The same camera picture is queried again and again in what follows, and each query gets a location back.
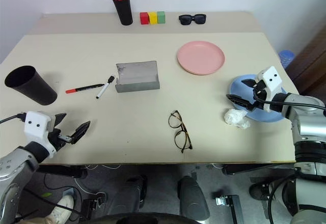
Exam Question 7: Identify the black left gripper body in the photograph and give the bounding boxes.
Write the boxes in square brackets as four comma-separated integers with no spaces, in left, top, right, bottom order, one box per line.
[47,125,72,152]

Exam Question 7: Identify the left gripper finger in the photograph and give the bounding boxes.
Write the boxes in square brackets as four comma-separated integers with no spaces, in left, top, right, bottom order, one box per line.
[52,113,68,130]
[70,121,92,145]

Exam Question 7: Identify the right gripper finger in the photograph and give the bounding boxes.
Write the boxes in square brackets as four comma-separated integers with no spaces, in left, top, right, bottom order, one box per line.
[226,94,256,112]
[241,78,257,89]

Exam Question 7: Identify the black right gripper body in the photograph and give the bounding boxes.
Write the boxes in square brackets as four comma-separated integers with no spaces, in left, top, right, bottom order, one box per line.
[251,78,268,110]

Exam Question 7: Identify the white tissue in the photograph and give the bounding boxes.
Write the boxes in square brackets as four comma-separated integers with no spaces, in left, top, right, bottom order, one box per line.
[223,108,252,129]

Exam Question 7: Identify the black marker with red cap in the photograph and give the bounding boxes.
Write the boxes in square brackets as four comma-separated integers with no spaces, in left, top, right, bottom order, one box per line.
[65,83,105,94]

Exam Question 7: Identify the white marker with black cap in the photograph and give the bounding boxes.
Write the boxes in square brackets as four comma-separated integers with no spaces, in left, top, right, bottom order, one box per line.
[96,75,115,100]

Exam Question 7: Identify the pink plate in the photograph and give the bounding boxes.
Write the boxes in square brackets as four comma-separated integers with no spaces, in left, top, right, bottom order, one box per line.
[177,40,226,76]

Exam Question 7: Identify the tortoiseshell eyeglasses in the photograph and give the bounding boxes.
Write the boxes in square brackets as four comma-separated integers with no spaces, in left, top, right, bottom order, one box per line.
[168,110,194,154]

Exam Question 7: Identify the grey glasses case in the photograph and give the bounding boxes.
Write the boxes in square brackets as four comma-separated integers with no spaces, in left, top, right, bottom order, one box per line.
[115,60,160,94]

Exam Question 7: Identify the blue plate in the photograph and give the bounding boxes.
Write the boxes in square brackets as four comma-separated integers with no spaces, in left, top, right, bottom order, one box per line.
[229,73,290,123]

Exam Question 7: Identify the wide black plastic cup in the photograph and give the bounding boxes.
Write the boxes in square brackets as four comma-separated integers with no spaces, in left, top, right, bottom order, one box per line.
[4,65,58,106]

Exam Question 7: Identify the blue water bottle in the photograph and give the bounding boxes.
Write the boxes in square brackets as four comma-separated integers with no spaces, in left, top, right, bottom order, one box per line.
[278,50,295,68]

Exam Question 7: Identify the dark wooden door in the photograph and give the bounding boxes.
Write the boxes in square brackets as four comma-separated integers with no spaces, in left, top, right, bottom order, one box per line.
[284,25,326,96]

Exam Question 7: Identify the white sneaker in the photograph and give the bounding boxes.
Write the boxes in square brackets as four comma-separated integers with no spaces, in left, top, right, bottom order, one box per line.
[45,194,75,224]

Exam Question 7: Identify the black table foot with caster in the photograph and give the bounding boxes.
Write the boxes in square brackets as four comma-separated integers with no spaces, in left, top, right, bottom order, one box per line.
[80,197,105,219]
[215,194,242,224]

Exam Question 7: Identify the dark grey rounded shape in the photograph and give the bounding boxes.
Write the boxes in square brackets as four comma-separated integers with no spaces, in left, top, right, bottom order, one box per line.
[177,176,210,221]
[124,175,148,213]

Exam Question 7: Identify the black sunglasses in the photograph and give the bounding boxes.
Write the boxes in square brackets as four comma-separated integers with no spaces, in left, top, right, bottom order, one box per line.
[178,13,206,26]

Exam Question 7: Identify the black shoe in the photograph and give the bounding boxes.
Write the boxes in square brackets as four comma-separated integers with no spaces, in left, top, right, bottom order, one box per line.
[249,182,270,201]

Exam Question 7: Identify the tall black pen holder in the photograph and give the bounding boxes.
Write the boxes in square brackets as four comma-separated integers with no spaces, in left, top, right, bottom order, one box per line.
[113,0,133,26]

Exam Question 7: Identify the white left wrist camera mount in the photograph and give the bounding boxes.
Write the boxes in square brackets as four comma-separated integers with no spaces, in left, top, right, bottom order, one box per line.
[24,111,57,158]

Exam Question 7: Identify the black table frame bar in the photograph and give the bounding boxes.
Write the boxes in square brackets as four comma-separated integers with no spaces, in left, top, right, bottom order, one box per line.
[38,164,88,179]
[222,163,296,176]

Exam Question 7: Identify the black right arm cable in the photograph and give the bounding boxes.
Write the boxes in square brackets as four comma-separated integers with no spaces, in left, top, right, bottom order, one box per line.
[253,89,326,110]

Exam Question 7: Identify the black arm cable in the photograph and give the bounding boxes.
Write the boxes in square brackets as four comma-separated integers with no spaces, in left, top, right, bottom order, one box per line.
[253,89,326,110]
[0,113,28,125]

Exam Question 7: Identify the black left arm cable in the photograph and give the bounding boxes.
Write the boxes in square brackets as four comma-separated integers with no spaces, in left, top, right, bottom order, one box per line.
[0,113,28,125]

